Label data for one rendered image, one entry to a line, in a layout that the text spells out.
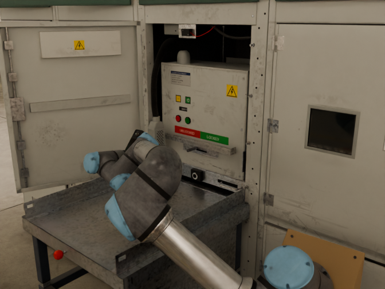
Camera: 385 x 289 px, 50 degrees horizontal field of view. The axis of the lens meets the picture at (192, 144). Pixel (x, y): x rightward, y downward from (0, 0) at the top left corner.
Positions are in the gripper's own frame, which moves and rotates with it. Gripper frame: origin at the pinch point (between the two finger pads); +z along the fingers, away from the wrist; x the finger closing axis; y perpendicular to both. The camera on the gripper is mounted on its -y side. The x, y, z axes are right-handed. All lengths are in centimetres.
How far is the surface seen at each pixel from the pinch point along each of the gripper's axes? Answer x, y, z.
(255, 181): 33.1, 7.8, 23.0
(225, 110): 13.9, -18.4, 22.9
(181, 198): 4.4, 21.1, 11.6
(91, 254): 12, 30, -40
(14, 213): -209, 99, 45
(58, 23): -46, -47, -21
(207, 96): 3.8, -23.6, 22.0
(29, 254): -139, 104, 21
